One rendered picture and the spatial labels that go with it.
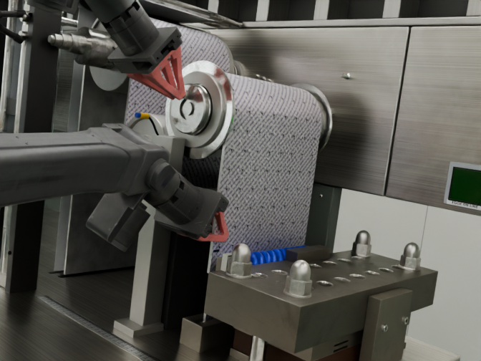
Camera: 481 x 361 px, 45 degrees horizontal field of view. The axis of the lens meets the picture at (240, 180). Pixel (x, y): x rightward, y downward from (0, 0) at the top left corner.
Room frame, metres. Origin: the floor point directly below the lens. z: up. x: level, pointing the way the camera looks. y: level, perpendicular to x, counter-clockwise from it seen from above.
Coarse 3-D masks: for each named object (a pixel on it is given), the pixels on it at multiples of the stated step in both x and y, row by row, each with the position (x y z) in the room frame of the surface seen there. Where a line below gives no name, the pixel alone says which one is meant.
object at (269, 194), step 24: (240, 168) 0.88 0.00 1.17; (264, 168) 0.92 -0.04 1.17; (288, 168) 0.97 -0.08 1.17; (312, 168) 1.02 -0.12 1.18; (240, 192) 0.88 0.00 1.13; (264, 192) 0.92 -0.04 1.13; (288, 192) 0.97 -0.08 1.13; (240, 216) 0.89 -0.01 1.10; (264, 216) 0.93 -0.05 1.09; (288, 216) 0.98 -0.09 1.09; (240, 240) 0.89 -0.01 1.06; (264, 240) 0.94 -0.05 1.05; (288, 240) 0.99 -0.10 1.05
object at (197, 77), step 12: (192, 72) 0.89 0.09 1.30; (204, 72) 0.87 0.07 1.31; (204, 84) 0.87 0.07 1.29; (216, 84) 0.85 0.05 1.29; (216, 96) 0.85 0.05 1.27; (216, 108) 0.85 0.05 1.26; (216, 120) 0.85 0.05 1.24; (204, 132) 0.86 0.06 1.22; (216, 132) 0.85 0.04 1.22; (192, 144) 0.88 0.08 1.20; (204, 144) 0.86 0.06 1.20
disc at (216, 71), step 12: (216, 72) 0.86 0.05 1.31; (228, 84) 0.85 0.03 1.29; (228, 96) 0.84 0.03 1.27; (168, 108) 0.93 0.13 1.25; (228, 108) 0.84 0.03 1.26; (168, 120) 0.93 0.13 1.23; (228, 120) 0.84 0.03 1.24; (168, 132) 0.92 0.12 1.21; (228, 132) 0.84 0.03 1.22; (216, 144) 0.85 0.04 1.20; (192, 156) 0.88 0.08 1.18; (204, 156) 0.87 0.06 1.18
